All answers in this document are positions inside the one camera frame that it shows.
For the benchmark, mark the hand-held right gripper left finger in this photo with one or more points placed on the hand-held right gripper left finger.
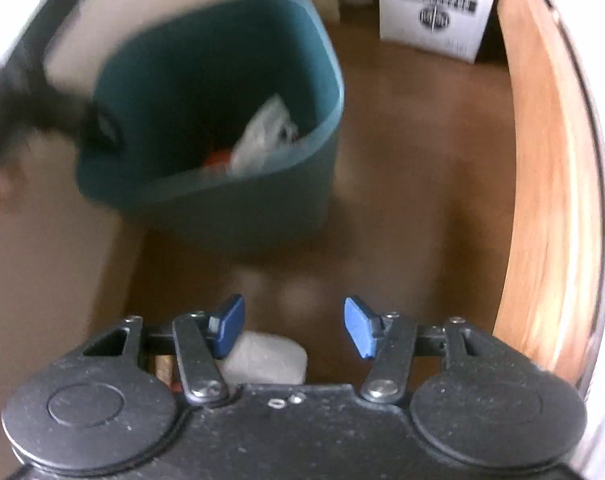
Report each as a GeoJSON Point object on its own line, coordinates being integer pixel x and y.
{"type": "Point", "coordinates": [230, 322]}

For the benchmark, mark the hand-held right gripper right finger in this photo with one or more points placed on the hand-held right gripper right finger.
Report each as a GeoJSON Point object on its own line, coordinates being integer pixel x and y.
{"type": "Point", "coordinates": [360, 327]}

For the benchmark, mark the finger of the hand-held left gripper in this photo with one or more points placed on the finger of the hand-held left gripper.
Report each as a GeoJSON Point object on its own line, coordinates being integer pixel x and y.
{"type": "Point", "coordinates": [101, 127]}

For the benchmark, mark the white foam piece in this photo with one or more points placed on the white foam piece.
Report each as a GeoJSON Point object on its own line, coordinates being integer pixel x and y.
{"type": "Point", "coordinates": [267, 360]}

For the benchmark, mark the teal plastic trash bin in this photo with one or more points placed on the teal plastic trash bin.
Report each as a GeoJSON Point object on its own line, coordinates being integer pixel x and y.
{"type": "Point", "coordinates": [182, 60]}

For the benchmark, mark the clear plastic wrapper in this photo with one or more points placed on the clear plastic wrapper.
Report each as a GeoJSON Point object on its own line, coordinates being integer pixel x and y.
{"type": "Point", "coordinates": [265, 135]}

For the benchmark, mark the small brown object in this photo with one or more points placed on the small brown object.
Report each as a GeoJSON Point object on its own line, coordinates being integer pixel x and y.
{"type": "Point", "coordinates": [165, 367]}

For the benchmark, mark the red plastic bag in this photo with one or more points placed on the red plastic bag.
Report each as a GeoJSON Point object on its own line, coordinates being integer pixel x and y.
{"type": "Point", "coordinates": [218, 159]}

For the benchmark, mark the wooden cabinet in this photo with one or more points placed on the wooden cabinet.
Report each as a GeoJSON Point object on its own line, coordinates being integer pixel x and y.
{"type": "Point", "coordinates": [547, 160]}

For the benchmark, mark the white printed cardboard box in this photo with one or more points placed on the white printed cardboard box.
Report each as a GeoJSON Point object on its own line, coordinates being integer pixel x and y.
{"type": "Point", "coordinates": [432, 10]}

